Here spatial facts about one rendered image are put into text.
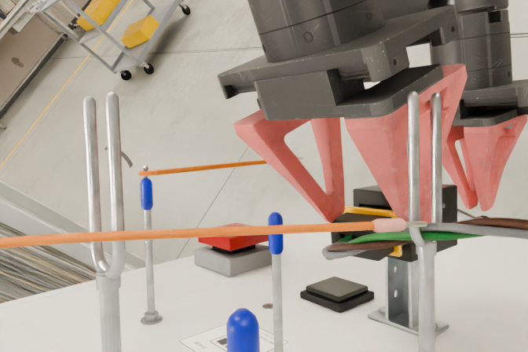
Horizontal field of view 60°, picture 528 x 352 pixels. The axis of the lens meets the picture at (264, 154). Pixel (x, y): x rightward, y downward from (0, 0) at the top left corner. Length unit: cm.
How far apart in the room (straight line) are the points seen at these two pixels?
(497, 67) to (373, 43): 21
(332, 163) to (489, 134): 14
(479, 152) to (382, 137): 20
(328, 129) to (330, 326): 13
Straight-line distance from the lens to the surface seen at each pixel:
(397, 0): 35
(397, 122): 18
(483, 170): 38
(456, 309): 36
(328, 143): 26
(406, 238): 18
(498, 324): 35
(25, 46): 847
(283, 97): 20
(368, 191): 29
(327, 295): 35
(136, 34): 443
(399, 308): 34
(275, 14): 20
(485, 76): 37
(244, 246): 43
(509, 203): 165
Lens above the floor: 139
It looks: 36 degrees down
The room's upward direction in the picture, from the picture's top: 47 degrees counter-clockwise
